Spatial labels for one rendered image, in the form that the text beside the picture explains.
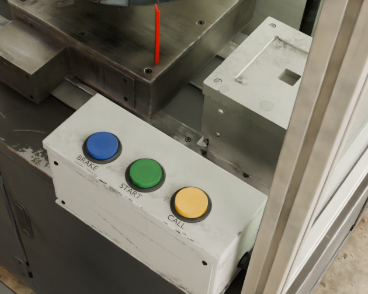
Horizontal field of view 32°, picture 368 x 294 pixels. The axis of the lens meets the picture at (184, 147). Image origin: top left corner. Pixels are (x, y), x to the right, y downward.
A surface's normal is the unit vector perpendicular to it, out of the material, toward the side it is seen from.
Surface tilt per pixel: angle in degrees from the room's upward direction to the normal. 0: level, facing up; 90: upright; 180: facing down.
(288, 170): 90
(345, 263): 0
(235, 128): 90
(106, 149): 0
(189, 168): 0
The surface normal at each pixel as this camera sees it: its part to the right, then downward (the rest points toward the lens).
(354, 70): -0.59, 0.63
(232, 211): 0.05, -0.61
